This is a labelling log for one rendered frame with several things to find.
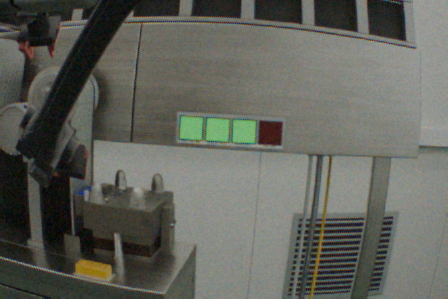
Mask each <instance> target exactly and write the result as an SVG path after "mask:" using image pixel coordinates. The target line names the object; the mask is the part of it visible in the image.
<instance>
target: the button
mask: <svg viewBox="0 0 448 299"><path fill-rule="evenodd" d="M111 268H112V266H111V265H108V264H100V263H98V262H91V261H89V260H81V261H79V263H77V264H76V272H77V274H84V275H86V276H93V277H95V278H102V279H104V280H107V279H108V277H110V275H112V272H111Z"/></svg>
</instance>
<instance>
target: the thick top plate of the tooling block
mask: <svg viewBox="0 0 448 299"><path fill-rule="evenodd" d="M113 186H114V185H112V191H111V192H110V193H107V194H106V195H103V202H104V203H103V204H96V203H93V202H90V201H84V202H82V205H83V216H84V217H83V223H84V228H89V229H94V230H101V231H106V232H111V233H117V234H124V235H130V236H135V237H145V238H147V239H152V236H154V235H155V233H157V232H158V231H159V229H160V228H161V217H162V216H161V207H162V206H163V205H165V203H166V202H173V203H174V198H173V191H165V193H156V192H151V191H150V190H149V189H147V188H141V189H142V192H143V194H144V198H145V207H146V209H142V210H141V209H138V208H131V207H130V198H132V196H131V192H132V190H133V189H134V187H128V188H125V189H121V188H114V187H113Z"/></svg>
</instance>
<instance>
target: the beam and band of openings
mask: <svg viewBox="0 0 448 299"><path fill-rule="evenodd" d="M413 1H414V0H390V1H385V0H143V1H142V2H141V3H140V4H139V5H137V6H136V8H135V9H134V10H133V11H132V13H131V14H130V15H129V16H128V17H127V19H126V20H125V21H124V23H140V22H141V23H144V22H145V23H150V22H161V23H162V22H194V23H201V22H212V23H230V24H246V25H264V26H268V27H281V28H290V29H297V30H307V31H313V32H321V33H329V34H334V35H343V36H346V37H356V38H358V39H366V40H372V41H377V42H384V43H387V44H395V45H397V46H405V47H410V48H414V49H416V48H417V44H416V41H415V28H414V25H415V23H414V16H413V15H414V12H413ZM99 2H100V0H97V2H96V4H95V5H94V6H92V7H91V8H85V9H78V10H76V9H73V10H67V11H66V10H62V11H51V12H48V15H49V17H51V16H55V17H56V16H61V18H60V19H61V22H60V23H61V24H62V26H61V27H68V26H73V27H74V26H81V25H85V24H86V23H87V21H88V19H89V18H90V15H91V14H92V13H93V11H94V10H95V8H96V6H97V5H98V3H99ZM396 2H398V3H396ZM399 3H401V4H399Z"/></svg>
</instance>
